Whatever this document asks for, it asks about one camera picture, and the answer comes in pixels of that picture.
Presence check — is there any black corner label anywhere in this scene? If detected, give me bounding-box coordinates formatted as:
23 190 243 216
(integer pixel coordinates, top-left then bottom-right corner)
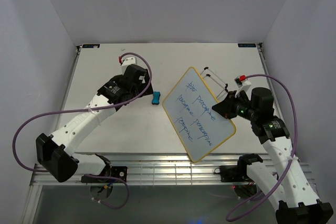
237 43 257 48
82 44 100 49

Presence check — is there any black left corner label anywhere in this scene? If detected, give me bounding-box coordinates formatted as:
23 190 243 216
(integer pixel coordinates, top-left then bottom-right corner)
82 44 100 49

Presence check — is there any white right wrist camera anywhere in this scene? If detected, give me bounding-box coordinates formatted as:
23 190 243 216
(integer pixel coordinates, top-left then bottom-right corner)
234 75 251 98

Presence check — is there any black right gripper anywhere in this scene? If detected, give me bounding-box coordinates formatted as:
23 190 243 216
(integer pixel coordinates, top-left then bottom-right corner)
212 90 258 121

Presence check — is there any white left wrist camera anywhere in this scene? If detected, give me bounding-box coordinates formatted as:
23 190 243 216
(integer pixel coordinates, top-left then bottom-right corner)
119 56 137 74

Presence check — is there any black right corner label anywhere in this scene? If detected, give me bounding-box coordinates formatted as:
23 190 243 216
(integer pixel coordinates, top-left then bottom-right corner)
237 43 257 48

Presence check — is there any aluminium table frame rail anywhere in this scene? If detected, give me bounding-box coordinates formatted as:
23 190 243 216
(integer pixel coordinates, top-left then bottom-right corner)
30 153 314 187

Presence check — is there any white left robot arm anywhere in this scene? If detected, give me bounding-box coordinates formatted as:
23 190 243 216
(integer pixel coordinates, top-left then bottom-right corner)
36 64 153 183

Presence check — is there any black wire easel stand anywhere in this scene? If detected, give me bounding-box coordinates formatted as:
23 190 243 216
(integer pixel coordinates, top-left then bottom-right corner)
200 67 228 100

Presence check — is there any yellow framed whiteboard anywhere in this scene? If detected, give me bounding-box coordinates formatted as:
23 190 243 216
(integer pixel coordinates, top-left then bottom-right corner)
162 67 236 163

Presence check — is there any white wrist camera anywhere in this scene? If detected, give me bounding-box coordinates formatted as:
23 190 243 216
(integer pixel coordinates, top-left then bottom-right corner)
234 75 251 98
119 56 137 74

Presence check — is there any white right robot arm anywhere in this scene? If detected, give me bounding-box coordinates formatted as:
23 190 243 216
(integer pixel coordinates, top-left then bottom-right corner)
212 88 333 223

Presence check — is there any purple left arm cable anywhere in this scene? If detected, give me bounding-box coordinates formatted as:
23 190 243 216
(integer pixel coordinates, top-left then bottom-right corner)
12 52 153 209

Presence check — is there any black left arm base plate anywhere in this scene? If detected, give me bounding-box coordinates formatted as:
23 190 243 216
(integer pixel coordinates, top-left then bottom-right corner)
81 166 128 184

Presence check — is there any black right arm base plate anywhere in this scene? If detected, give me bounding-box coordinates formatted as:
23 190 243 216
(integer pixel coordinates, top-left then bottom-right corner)
214 165 253 183

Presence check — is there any blue whiteboard eraser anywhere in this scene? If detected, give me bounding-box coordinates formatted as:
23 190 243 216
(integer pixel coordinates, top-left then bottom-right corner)
151 91 161 105

